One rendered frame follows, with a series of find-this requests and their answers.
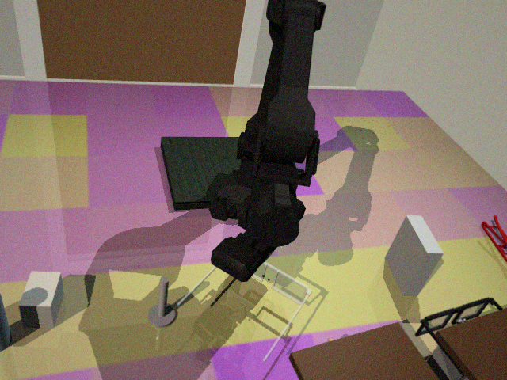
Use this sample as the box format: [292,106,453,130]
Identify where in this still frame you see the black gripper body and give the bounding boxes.
[211,193,306,282]

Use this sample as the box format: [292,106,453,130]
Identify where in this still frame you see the grey cylinder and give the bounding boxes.
[0,293,12,351]

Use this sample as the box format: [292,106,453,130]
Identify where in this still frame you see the black-framed glasses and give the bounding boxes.
[415,297,503,376]

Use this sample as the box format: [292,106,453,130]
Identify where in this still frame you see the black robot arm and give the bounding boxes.
[208,0,326,247]

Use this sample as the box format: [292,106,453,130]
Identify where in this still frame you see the white rectangular block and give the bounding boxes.
[19,271,63,329]

